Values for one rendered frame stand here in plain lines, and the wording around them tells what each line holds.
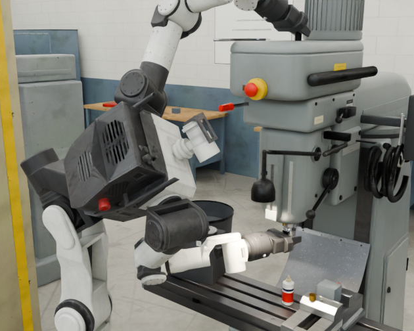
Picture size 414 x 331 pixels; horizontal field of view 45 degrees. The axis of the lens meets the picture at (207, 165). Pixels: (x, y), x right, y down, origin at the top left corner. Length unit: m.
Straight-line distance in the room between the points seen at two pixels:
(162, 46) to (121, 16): 6.76
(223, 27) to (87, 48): 2.88
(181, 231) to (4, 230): 1.83
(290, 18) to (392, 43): 4.43
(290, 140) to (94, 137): 0.59
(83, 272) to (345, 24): 1.16
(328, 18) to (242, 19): 5.08
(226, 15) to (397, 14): 2.25
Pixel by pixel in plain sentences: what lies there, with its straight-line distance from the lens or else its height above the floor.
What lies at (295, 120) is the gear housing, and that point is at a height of 1.66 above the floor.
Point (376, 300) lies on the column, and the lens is 2.17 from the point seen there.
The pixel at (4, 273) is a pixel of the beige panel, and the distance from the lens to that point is 3.09.
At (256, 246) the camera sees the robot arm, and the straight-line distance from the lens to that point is 1.61.
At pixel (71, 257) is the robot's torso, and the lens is 1.60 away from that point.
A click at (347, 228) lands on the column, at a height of 1.16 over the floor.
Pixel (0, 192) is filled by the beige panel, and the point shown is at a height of 1.08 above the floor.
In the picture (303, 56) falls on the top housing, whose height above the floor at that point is 1.85.
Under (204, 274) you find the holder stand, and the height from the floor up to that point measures 1.01.
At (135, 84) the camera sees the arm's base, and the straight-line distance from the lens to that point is 1.46.
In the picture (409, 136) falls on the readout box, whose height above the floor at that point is 1.59.
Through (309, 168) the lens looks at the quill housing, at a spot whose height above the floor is 1.51.
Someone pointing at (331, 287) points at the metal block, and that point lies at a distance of 1.71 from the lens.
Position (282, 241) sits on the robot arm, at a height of 1.25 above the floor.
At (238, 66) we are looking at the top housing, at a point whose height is 1.82.
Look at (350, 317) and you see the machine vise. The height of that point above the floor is 0.99.
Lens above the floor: 1.90
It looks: 15 degrees down
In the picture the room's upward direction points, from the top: straight up
